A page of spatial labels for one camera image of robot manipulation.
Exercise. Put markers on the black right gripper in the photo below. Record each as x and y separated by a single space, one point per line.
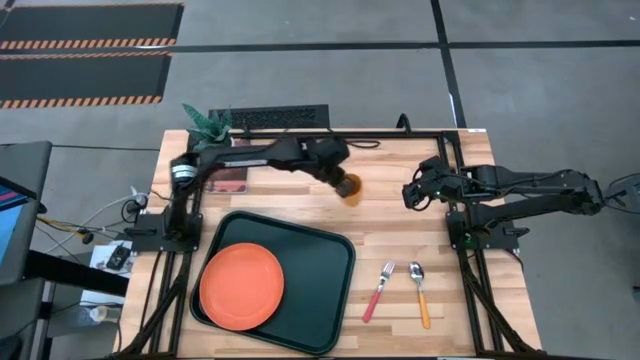
431 182

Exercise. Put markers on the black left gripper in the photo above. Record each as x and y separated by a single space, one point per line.
336 174

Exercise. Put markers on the orange cup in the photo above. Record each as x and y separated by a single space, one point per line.
354 196

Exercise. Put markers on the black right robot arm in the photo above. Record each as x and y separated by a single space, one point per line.
550 192

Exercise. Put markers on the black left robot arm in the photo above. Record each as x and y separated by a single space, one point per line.
250 157

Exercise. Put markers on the dark green plastic tray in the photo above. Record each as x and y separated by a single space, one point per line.
315 280

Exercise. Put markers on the orange plate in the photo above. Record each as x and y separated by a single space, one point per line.
241 287

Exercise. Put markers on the black keyboard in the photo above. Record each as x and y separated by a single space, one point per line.
270 117

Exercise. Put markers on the dark red square mat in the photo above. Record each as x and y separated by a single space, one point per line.
231 184

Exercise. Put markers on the green plant in white pot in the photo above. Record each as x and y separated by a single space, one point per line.
210 127

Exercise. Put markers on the small black handheld device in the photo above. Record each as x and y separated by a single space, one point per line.
118 257

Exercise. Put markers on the white paper sheet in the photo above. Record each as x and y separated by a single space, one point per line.
107 280

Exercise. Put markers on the clear plastic bottle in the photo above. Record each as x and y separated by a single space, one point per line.
104 314

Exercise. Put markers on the black mat with hazard stripes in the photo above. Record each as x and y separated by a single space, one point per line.
90 22
80 75

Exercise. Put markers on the grey computer monitor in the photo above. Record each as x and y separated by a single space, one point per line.
22 170

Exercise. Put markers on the black aluminium table frame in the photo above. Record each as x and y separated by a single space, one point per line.
380 134

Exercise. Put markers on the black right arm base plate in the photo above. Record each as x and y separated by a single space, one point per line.
500 239

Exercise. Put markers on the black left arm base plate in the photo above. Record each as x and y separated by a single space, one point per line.
150 235

